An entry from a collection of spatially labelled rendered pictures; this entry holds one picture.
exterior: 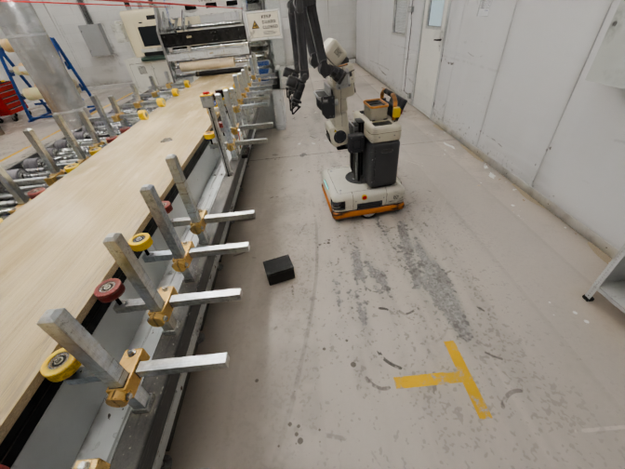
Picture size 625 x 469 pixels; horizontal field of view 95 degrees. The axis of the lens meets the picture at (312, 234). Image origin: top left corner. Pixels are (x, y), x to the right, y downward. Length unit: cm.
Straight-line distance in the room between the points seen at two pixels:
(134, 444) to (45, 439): 22
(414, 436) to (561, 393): 77
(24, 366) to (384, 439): 135
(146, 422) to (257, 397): 79
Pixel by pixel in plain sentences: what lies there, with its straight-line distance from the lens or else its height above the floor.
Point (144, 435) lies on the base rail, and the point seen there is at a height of 70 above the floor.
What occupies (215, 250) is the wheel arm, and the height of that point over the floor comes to 82.
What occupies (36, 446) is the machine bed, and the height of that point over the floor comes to 77.
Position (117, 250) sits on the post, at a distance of 94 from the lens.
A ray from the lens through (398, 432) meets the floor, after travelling 165.
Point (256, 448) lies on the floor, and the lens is 166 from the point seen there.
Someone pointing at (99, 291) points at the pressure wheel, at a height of 90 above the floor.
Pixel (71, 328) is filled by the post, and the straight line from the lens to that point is 80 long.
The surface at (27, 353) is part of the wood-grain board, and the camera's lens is 113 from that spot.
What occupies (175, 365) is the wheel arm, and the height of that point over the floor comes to 84.
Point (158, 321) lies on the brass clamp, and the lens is 109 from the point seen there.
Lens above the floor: 156
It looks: 38 degrees down
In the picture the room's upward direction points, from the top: 6 degrees counter-clockwise
